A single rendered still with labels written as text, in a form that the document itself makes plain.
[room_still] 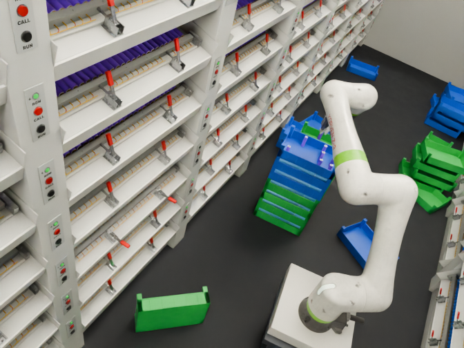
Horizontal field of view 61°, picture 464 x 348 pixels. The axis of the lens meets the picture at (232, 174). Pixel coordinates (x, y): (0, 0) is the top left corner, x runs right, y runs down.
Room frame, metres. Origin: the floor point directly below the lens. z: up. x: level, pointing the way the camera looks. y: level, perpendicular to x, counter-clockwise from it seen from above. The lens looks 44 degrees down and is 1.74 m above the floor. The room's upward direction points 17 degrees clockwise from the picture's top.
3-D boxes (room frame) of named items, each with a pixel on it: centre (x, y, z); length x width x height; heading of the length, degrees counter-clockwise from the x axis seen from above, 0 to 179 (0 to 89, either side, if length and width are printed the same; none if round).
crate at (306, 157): (1.62, -0.36, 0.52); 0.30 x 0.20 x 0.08; 79
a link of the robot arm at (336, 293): (0.84, -0.50, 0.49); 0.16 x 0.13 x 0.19; 108
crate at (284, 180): (1.62, -0.36, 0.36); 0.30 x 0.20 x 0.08; 79
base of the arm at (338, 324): (0.84, -0.55, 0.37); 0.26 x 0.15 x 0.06; 92
